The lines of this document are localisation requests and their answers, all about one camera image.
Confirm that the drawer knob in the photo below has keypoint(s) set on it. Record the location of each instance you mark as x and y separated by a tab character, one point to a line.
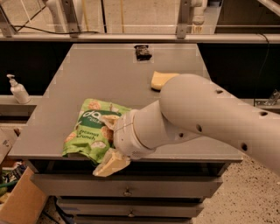
127	193
131	214

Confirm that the green rice chip bag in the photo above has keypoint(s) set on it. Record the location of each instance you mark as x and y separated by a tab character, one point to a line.
91	137

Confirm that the grey drawer cabinet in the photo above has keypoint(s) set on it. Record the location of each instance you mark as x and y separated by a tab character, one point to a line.
168	187

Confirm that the cardboard box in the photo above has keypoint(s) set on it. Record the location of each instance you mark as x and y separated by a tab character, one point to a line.
25	203

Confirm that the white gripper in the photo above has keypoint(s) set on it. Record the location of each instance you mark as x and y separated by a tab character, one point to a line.
126	136

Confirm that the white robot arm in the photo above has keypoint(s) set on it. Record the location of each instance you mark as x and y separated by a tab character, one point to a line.
190	106

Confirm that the yellow sponge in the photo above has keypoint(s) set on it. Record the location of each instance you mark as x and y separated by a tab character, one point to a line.
159	79

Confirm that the white pump dispenser bottle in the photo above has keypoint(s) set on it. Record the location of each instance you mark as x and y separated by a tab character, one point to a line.
18	90

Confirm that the metal railing frame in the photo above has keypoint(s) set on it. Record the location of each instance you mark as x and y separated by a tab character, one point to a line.
141	21

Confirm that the top drawer knob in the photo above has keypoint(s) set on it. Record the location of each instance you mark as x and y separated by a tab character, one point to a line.
127	193

